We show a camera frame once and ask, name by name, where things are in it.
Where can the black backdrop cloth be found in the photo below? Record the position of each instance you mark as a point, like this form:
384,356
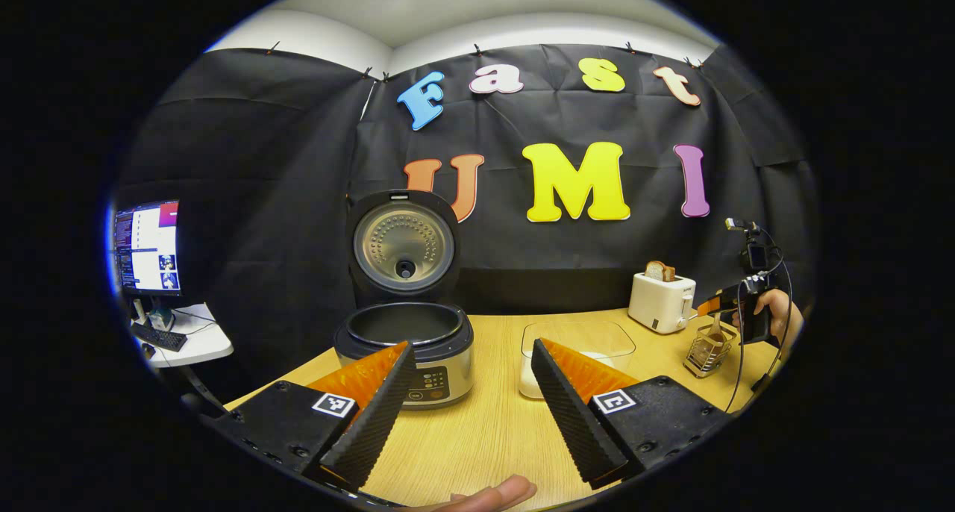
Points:
268,169

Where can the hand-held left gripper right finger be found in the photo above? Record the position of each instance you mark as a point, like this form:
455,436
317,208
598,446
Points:
571,422

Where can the white side table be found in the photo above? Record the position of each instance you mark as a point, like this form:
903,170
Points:
198,344

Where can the wooden spoon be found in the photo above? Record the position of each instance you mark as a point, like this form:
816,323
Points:
715,333

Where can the toasted bread slice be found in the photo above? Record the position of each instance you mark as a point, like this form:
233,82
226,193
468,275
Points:
659,272

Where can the clear box of white rice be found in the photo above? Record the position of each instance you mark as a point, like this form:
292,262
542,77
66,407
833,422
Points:
578,336

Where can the white toaster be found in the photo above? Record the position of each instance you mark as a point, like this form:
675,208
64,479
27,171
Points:
660,303

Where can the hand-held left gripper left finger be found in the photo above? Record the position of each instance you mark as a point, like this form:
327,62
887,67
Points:
369,430

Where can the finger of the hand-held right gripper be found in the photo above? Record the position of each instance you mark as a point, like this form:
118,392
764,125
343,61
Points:
720,304

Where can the black keyboard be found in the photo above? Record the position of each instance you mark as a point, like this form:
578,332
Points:
158,337

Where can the small teal box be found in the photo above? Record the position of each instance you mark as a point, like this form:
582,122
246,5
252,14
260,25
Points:
160,318

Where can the dark grey rice cooker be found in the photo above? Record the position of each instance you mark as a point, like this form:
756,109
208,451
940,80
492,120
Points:
403,333

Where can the computer monitor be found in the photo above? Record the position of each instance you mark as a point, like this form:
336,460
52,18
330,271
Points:
147,247

